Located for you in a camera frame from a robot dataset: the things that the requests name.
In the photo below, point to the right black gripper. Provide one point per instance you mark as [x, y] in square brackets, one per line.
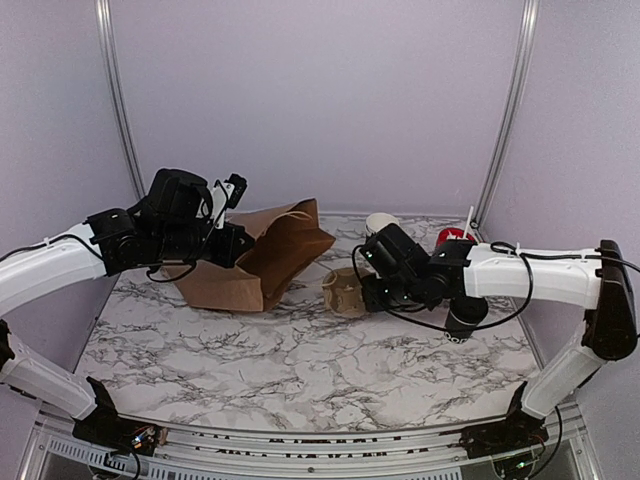
[373, 303]

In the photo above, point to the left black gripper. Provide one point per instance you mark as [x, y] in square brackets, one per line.
[229, 253]

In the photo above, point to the cardboard cup carrier tray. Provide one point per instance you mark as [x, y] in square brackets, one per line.
[343, 293]

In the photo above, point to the brown paper bag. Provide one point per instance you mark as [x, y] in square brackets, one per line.
[287, 240]

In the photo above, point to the black paper coffee cup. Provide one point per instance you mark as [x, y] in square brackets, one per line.
[458, 337]

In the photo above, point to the black plastic cup lid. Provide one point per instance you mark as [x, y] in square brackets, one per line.
[465, 313]

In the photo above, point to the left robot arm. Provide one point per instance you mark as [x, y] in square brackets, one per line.
[104, 245]

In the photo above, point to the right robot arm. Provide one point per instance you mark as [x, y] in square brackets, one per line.
[594, 279]

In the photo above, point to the red cylindrical holder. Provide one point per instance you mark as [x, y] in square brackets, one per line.
[452, 233]

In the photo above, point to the stack of paper cups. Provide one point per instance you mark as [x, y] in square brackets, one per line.
[375, 222]

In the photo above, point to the white straw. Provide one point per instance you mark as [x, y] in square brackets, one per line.
[469, 219]

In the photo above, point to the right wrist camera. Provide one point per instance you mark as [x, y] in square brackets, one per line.
[393, 254]

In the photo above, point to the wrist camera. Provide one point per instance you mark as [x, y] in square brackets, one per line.
[178, 197]
[393, 254]

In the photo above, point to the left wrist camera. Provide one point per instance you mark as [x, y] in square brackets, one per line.
[178, 197]

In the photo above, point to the left aluminium frame post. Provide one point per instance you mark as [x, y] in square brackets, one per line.
[108, 46]

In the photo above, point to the aluminium frame post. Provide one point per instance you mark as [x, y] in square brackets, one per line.
[515, 93]
[108, 46]

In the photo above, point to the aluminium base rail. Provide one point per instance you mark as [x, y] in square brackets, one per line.
[192, 452]

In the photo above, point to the right aluminium frame post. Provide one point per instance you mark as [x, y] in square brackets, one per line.
[515, 93]

